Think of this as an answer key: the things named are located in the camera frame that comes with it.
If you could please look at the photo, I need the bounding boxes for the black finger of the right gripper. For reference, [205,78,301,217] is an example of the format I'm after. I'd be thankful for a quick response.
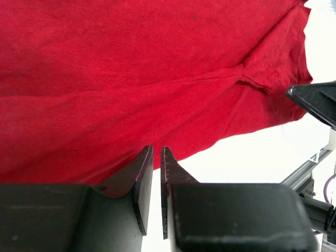
[286,81,336,130]

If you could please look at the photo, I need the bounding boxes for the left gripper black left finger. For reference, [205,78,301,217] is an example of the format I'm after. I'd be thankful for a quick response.
[95,145,154,235]

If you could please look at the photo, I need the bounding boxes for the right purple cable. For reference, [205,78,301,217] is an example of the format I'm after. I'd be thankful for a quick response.
[323,174,336,203]

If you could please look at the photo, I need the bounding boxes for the red t-shirt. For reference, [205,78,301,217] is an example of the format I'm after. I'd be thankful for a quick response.
[1,1,312,184]

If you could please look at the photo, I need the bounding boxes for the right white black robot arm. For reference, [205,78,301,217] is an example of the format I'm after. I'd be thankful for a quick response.
[286,81,335,240]

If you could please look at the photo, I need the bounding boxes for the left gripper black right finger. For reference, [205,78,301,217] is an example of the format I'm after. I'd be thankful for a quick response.
[160,146,199,240]

